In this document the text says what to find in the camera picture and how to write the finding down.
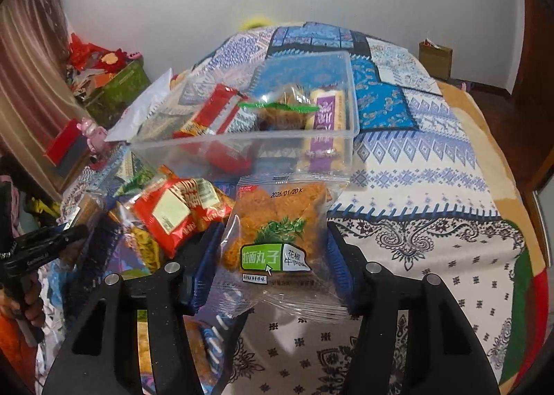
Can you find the white plastic bag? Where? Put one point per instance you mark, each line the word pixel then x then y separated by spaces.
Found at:
pixel 138 111

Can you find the yellow plush item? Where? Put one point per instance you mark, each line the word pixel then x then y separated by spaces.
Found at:
pixel 255 22

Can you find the pink plush toy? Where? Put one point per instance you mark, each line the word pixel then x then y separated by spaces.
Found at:
pixel 93 135

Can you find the yellow crinkled snack packet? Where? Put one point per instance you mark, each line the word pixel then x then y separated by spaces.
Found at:
pixel 143 243

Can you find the pile of red decorations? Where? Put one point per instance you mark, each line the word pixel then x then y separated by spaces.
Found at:
pixel 97 55

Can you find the brown paper bag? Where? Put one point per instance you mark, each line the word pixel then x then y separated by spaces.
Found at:
pixel 435 60

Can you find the brown snack packet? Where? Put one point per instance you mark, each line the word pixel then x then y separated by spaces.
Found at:
pixel 86 211

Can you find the person's left hand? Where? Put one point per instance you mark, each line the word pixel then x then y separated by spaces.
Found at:
pixel 30 306

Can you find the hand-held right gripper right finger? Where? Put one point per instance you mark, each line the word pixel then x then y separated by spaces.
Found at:
pixel 341 265

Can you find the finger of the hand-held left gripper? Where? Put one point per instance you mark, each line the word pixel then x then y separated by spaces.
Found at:
pixel 60 237

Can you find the purple and yellow snack packet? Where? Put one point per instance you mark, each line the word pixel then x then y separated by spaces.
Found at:
pixel 325 124

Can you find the wooden door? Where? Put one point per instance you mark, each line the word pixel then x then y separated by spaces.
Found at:
pixel 536 87

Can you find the green-edged clear cake packet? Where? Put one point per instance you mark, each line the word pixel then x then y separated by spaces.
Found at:
pixel 283 108

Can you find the clear noodle ball snack packet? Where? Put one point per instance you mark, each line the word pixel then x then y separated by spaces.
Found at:
pixel 272 226

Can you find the green box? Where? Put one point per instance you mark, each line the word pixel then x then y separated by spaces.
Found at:
pixel 114 89

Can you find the red snack packet white label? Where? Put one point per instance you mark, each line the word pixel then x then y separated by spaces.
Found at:
pixel 173 211

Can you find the clear plastic container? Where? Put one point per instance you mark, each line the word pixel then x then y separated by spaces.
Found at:
pixel 190 154

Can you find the blue snack packet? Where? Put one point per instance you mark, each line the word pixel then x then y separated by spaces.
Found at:
pixel 212 336

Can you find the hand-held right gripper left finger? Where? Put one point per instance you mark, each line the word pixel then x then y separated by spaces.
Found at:
pixel 204 263

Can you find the striped brown curtain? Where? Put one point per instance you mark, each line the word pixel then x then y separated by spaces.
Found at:
pixel 30 74

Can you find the red flat box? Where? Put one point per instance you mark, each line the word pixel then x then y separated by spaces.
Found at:
pixel 65 144

